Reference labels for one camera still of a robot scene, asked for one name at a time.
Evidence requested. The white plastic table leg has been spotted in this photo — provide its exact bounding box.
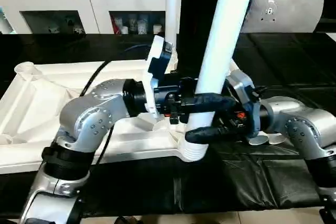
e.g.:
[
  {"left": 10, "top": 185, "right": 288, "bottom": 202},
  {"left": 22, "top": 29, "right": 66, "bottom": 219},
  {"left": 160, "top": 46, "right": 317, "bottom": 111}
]
[
  {"left": 267, "top": 132, "right": 287, "bottom": 146},
  {"left": 227, "top": 60, "right": 269, "bottom": 147},
  {"left": 181, "top": 0, "right": 259, "bottom": 163}
]

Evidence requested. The white leg with black mark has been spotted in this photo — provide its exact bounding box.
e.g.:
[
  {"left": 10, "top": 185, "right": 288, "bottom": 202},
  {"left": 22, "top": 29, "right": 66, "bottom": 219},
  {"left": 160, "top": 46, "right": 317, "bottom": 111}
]
[{"left": 164, "top": 0, "right": 182, "bottom": 74}]

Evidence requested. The white plastic table top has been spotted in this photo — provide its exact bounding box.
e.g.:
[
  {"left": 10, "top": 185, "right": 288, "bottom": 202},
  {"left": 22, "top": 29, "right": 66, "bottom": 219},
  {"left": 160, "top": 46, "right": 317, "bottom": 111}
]
[{"left": 0, "top": 60, "right": 190, "bottom": 175}]

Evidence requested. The black work mat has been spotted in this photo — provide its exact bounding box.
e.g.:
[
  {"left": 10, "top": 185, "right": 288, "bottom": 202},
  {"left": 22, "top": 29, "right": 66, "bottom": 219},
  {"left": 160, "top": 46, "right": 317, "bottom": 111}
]
[{"left": 0, "top": 32, "right": 336, "bottom": 215}]

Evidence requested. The red bottle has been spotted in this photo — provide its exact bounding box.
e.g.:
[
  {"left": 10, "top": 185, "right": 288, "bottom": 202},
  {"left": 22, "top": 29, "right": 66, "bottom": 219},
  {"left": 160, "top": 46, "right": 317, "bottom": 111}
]
[{"left": 112, "top": 16, "right": 120, "bottom": 35}]

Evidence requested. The black cabinet with gold label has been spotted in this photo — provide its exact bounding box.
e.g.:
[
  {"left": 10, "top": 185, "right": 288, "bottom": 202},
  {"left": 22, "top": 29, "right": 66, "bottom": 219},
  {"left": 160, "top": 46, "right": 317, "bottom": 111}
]
[{"left": 178, "top": 0, "right": 257, "bottom": 35}]

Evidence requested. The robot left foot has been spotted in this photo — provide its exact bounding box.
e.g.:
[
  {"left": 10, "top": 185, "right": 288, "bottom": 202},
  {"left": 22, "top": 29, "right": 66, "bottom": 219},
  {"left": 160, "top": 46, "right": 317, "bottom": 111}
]
[{"left": 114, "top": 216, "right": 143, "bottom": 224}]

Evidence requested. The grey printed cushion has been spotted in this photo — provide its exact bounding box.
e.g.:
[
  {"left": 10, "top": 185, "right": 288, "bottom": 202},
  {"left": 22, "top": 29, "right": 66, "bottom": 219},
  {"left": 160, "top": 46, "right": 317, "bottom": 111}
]
[{"left": 240, "top": 0, "right": 325, "bottom": 34}]

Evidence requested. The white sideboard with glass doors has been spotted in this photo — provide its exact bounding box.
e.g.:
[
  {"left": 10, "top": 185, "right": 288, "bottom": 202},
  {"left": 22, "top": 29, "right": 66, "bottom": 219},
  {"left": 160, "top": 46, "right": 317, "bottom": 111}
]
[{"left": 0, "top": 0, "right": 183, "bottom": 36}]

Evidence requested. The white and blue pole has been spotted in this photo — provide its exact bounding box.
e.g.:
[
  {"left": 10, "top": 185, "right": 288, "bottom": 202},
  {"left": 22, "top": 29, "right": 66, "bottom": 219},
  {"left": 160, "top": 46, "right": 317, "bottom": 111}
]
[{"left": 0, "top": 6, "right": 12, "bottom": 35}]

